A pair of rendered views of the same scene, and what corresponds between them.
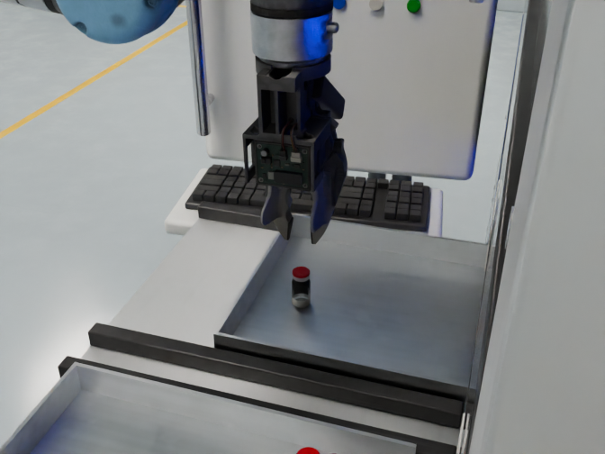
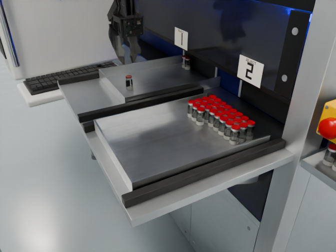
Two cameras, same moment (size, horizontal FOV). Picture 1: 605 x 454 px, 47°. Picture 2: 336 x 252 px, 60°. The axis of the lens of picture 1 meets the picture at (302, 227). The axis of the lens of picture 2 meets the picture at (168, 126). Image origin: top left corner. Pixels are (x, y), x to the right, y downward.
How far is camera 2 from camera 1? 0.56 m
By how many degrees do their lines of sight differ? 38
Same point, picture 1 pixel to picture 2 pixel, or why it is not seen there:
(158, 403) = (129, 120)
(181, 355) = (118, 108)
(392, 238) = (135, 65)
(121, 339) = (94, 113)
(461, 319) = (174, 76)
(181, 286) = (85, 100)
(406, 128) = (95, 44)
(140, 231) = not seen: outside the picture
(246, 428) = (159, 113)
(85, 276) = not seen: outside the picture
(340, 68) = (66, 25)
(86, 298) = not seen: outside the picture
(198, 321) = (105, 104)
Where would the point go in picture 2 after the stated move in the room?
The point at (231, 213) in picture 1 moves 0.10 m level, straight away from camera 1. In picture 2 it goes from (74, 78) to (57, 71)
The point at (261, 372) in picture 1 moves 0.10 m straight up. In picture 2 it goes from (147, 101) to (146, 69)
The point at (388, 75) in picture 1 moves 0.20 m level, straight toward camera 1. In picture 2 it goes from (85, 24) to (106, 33)
